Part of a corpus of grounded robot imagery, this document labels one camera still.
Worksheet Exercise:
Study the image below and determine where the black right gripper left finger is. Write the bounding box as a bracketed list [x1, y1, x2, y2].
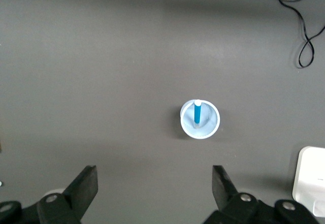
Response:
[37, 165, 99, 224]

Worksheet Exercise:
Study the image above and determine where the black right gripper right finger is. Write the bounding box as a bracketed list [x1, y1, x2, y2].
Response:
[202, 165, 260, 224]

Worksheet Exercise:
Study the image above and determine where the light blue paper cup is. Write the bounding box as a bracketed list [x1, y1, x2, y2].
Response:
[180, 99, 221, 140]

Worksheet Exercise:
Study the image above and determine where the thin black cable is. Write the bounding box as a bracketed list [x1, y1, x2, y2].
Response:
[264, 0, 325, 69]

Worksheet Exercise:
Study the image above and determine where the blue marker with clear cap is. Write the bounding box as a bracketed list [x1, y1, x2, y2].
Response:
[193, 99, 203, 130]

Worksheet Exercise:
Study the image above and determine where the white plastic box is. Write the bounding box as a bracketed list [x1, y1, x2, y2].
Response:
[291, 146, 325, 218]

